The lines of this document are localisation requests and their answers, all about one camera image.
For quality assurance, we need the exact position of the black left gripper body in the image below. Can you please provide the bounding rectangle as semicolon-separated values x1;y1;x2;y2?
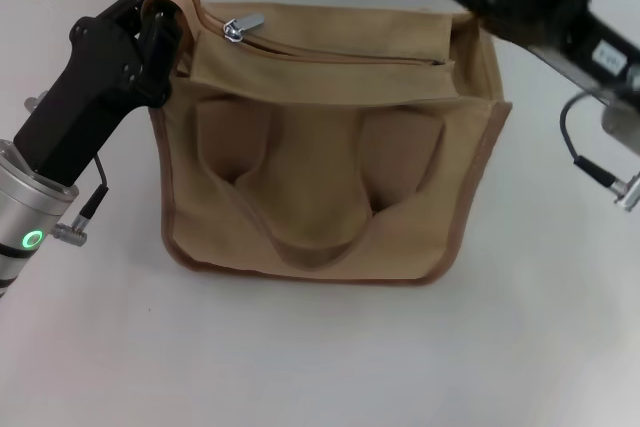
13;2;147;188

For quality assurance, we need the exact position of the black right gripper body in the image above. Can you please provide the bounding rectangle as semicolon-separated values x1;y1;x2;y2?
462;0;640;93

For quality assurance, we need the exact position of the silver metal zipper pull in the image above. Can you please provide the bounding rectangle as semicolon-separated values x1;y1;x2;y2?
222;11;265;43

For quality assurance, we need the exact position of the khaki canvas food bag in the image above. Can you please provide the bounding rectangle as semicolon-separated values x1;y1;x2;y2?
141;0;514;288

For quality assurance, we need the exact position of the left gripper cable with connector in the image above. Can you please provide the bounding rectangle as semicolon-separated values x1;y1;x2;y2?
25;95;110;248

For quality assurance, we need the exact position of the gripper cable with connector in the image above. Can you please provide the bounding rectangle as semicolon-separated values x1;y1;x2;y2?
25;95;110;248
559;91;640;213

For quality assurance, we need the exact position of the right gripper cable with connector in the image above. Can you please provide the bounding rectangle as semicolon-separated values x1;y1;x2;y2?
559;91;640;213

